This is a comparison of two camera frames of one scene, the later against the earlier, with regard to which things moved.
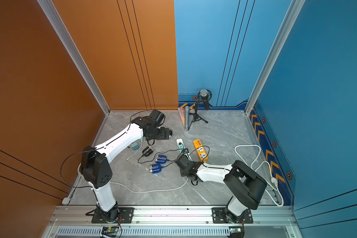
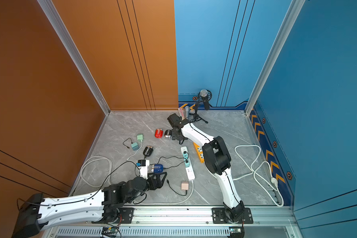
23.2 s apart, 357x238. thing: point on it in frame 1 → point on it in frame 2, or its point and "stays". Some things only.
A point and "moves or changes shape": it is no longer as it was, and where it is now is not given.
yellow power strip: x=201 y=150 stays
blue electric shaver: x=161 y=159 → x=156 y=168
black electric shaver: x=148 y=150 stays
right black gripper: x=182 y=173 → x=173 y=136
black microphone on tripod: x=205 y=95 stays
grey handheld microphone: x=187 y=114 stays
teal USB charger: x=135 y=146 stays
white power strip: x=180 y=140 moves or changes shape
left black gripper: x=165 y=134 → x=153 y=186
